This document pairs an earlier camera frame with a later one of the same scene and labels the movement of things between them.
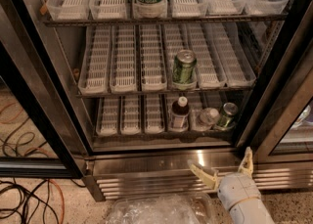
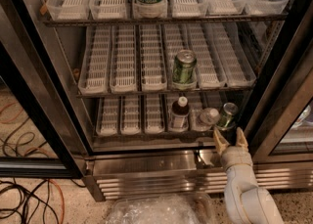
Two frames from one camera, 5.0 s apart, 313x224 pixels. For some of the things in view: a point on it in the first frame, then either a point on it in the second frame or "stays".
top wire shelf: [227, 19] stays
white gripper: [237, 188] -> [236, 156]
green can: [230, 110] stays
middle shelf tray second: [123, 61] stays
